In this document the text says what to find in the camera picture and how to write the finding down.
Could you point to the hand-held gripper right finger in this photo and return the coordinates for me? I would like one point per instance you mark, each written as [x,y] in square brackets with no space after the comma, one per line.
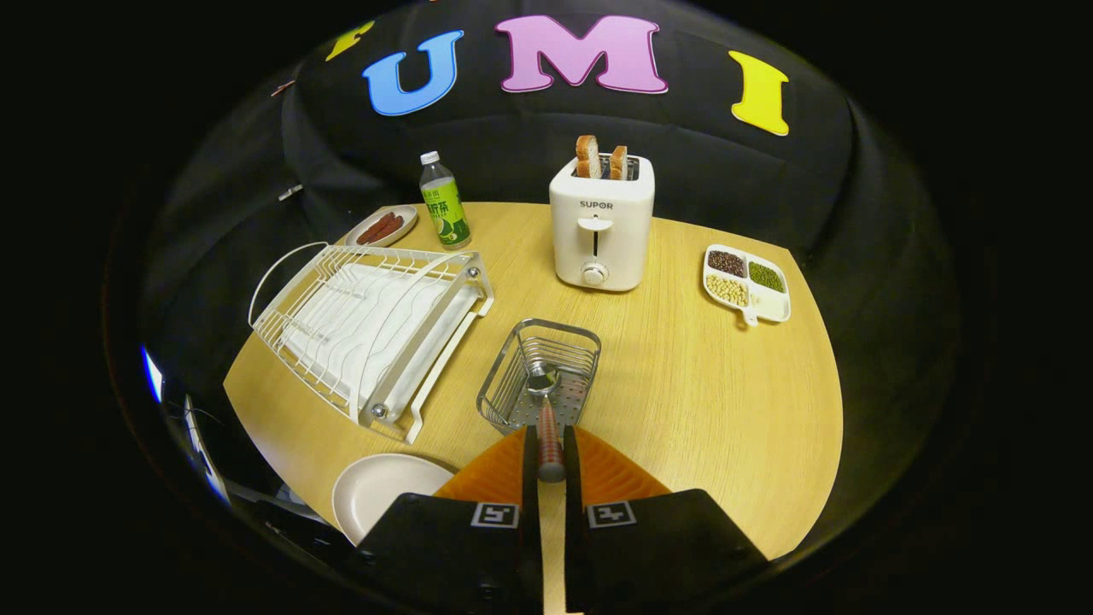
[574,555]

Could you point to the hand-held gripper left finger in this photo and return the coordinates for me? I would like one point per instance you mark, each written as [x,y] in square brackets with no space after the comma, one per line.
[531,547]

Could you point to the beige round plate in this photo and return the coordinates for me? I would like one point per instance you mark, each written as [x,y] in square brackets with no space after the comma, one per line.
[384,495]

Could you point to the small beige oval dish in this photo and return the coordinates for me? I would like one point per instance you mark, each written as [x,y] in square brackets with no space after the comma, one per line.
[406,213]

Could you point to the white toaster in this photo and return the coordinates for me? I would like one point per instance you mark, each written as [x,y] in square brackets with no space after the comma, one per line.
[602,239]

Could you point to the white divided tray with beans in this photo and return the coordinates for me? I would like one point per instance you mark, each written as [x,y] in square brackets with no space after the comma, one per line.
[745,286]

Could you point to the red meat piece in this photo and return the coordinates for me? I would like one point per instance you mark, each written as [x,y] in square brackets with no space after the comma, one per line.
[391,229]
[374,229]

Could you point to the green label drink bottle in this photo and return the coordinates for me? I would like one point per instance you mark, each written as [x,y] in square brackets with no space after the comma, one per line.
[446,209]

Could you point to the toasted bread slice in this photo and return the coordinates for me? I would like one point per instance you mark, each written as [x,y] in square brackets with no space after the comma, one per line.
[618,164]
[587,158]

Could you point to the white clip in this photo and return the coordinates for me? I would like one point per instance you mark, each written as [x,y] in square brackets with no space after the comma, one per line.
[290,192]

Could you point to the pink clip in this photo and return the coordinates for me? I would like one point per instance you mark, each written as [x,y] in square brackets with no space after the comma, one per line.
[282,88]

